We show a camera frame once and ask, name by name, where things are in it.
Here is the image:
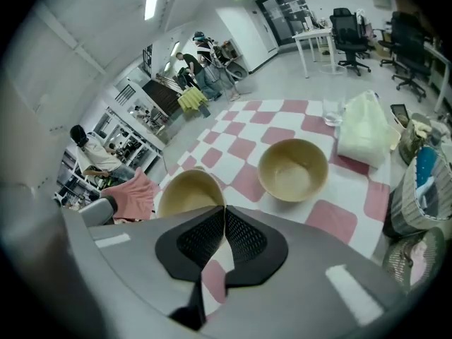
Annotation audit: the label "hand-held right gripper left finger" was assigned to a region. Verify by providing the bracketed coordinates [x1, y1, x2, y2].
[63, 205, 227, 331]

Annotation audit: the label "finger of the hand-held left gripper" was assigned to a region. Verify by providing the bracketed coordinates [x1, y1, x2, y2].
[78, 195, 119, 227]

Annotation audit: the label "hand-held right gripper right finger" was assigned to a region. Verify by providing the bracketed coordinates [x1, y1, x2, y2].
[203, 205, 406, 339]

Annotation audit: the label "pink cloth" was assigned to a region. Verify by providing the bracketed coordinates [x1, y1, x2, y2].
[100, 167, 160, 222]

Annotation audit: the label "mesh basket pink contents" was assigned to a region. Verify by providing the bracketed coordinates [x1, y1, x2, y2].
[382, 225, 448, 293]

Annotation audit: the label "dark staircase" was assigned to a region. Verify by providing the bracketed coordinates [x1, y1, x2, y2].
[142, 77, 185, 117]

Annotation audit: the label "pink white checkered mat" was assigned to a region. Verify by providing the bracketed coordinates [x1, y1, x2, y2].
[157, 99, 393, 313]

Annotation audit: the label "round table yellow cloth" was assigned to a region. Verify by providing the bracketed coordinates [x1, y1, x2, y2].
[177, 87, 210, 114]

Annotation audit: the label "clear plastic cup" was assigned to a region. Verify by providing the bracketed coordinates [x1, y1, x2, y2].
[321, 97, 347, 127]

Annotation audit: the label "grey basket blue contents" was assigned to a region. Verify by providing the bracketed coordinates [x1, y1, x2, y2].
[383, 145, 452, 240]

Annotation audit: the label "dark woven basket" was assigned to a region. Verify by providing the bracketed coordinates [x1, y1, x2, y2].
[401, 112, 443, 166]

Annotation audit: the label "black framed tablet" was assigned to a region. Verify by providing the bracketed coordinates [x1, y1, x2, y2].
[389, 103, 412, 131]

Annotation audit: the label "white desk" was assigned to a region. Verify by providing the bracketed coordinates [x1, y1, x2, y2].
[292, 26, 340, 79]
[423, 42, 452, 114]

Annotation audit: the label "black office chair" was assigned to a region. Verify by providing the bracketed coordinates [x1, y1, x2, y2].
[379, 10, 432, 102]
[329, 7, 372, 77]

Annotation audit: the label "office chair with clothes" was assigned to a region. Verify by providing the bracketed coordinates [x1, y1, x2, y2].
[355, 8, 377, 49]

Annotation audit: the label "black double door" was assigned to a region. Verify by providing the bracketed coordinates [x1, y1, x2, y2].
[255, 0, 314, 47]

